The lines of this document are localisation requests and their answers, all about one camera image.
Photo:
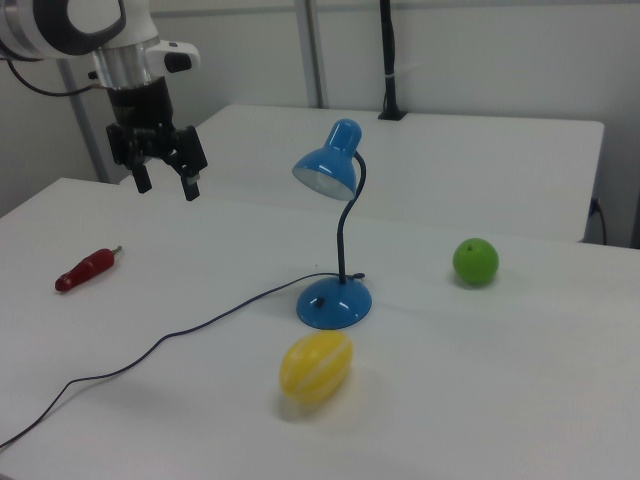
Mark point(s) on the red chili pepper toy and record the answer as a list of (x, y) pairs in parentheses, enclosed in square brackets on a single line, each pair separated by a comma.
[(85, 270)]

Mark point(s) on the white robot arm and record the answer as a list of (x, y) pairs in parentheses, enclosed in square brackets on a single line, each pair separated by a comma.
[(130, 20)]

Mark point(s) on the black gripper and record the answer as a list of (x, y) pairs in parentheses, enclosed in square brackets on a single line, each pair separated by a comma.
[(142, 112)]

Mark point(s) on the yellow striped toy melon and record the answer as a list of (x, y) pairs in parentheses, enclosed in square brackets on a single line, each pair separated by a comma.
[(316, 367)]

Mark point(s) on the thin grey wall post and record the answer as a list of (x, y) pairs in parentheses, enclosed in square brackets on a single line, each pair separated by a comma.
[(90, 130)]

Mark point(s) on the wide grey wall post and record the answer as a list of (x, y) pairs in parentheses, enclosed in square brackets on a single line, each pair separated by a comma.
[(312, 55)]

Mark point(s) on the blue desk lamp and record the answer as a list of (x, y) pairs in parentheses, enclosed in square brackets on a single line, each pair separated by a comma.
[(334, 302)]

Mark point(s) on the green toy apple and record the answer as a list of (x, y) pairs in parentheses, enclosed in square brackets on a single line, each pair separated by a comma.
[(475, 262)]

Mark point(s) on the white side table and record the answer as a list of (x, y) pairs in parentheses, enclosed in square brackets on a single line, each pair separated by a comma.
[(450, 170)]

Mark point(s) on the black clamped pole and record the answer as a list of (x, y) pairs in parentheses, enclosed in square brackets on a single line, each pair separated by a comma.
[(390, 75)]

